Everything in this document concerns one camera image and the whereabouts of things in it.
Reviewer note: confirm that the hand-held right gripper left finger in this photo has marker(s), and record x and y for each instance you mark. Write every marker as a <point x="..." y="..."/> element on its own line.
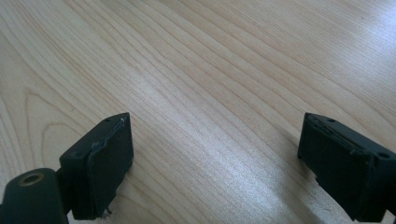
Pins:
<point x="106" y="168"/>

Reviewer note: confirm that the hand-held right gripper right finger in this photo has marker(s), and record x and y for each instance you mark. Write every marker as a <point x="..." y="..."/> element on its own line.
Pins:
<point x="345" y="168"/>

